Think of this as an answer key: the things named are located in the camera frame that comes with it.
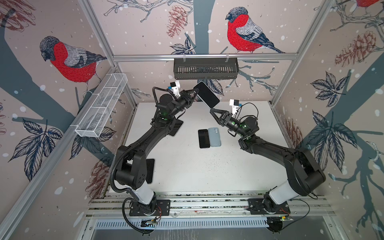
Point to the light blue case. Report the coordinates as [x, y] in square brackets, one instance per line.
[214, 137]

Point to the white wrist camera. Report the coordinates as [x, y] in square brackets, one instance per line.
[235, 104]
[175, 88]

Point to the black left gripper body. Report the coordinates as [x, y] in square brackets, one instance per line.
[182, 102]

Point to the aluminium mounting rail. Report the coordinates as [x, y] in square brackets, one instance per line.
[209, 205]

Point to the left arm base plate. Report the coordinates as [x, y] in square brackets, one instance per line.
[160, 207]

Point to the white mesh tray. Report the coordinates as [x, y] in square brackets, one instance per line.
[99, 112]

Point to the bare black phone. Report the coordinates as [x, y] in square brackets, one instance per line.
[204, 141]

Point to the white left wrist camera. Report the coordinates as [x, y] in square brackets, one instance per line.
[175, 88]

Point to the black wire basket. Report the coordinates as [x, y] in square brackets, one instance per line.
[206, 68]

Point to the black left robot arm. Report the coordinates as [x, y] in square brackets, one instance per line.
[129, 172]

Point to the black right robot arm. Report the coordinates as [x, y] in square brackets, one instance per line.
[304, 174]

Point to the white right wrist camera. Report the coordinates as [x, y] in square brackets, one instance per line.
[235, 104]

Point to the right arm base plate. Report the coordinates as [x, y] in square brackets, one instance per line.
[261, 207]

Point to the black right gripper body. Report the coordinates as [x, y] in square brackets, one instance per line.
[232, 123]

